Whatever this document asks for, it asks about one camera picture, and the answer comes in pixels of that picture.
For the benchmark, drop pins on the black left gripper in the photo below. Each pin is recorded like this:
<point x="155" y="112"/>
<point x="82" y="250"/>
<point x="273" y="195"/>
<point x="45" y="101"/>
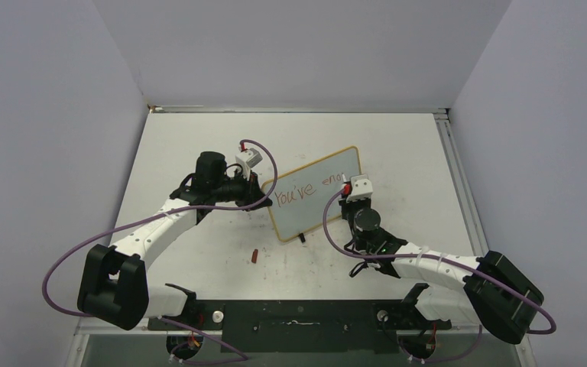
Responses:
<point x="253" y="193"/>

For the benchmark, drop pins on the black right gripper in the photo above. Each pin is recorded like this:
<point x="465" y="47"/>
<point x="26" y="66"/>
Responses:
<point x="345" y="205"/>

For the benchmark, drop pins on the yellow framed whiteboard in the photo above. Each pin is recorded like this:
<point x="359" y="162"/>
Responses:
<point x="300" y="195"/>

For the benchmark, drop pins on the red marker cap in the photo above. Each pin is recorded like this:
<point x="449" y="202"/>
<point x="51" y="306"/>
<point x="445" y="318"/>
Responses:
<point x="254" y="256"/>

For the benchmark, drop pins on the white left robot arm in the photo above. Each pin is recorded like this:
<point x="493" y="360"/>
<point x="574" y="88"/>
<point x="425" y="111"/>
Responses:
<point x="114" y="286"/>

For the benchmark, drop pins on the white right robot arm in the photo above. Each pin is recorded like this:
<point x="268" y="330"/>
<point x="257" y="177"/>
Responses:
<point x="487" y="290"/>

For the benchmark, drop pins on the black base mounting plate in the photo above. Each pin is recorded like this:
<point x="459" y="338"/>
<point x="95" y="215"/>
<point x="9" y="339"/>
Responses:
<point x="309" y="325"/>

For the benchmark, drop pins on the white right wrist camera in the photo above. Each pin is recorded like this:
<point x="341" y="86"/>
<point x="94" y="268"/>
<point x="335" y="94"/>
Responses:
<point x="357" y="188"/>

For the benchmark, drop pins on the aluminium rail right side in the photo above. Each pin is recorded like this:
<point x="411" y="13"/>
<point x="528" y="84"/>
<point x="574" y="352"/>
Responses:
<point x="463" y="190"/>

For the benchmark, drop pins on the aluminium rail back edge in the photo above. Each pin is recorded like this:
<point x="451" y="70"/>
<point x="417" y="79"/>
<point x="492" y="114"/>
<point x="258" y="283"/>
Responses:
<point x="236" y="109"/>

